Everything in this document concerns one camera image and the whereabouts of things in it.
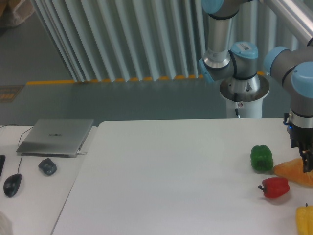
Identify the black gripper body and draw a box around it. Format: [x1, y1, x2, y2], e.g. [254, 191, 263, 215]
[283, 113, 313, 148]

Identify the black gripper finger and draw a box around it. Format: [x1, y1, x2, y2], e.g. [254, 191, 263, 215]
[299, 146, 313, 173]

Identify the yellow bell pepper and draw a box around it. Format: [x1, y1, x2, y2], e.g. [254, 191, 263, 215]
[295, 203, 313, 235]

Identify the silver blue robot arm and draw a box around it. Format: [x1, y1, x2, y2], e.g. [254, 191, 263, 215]
[199, 0, 313, 172]

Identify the green bell pepper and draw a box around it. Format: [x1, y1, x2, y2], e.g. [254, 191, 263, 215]
[250, 145, 273, 172]

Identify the red bell pepper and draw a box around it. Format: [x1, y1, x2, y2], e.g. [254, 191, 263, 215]
[258, 177, 290, 199]

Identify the orange croissant bread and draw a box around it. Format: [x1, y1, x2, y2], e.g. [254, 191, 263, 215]
[273, 158, 313, 187]

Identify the yellow floor tape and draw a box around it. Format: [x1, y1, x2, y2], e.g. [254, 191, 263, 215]
[26, 71, 267, 85]

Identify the white corrugated partition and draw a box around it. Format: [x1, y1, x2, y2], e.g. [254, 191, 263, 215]
[31, 0, 313, 83]

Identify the silver closed laptop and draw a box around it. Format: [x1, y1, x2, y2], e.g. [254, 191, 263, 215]
[16, 119, 93, 157]

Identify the dark grey earbuds case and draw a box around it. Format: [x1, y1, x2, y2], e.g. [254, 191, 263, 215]
[38, 158, 57, 176]

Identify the black computer mouse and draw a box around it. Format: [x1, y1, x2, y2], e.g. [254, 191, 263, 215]
[3, 173, 22, 198]

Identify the orange floor sign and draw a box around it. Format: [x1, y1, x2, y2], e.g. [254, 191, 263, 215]
[0, 85, 24, 103]

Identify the black keyboard edge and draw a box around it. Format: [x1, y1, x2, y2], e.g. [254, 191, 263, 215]
[0, 155, 6, 177]

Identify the brown cardboard box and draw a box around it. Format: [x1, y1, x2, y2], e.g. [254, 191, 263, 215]
[0, 0, 35, 28]

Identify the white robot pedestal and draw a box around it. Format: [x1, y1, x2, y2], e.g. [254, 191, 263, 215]
[220, 74, 269, 119]

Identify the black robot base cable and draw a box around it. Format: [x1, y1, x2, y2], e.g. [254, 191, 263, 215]
[233, 92, 242, 119]

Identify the black mouse cable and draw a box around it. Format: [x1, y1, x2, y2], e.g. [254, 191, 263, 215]
[0, 124, 34, 175]

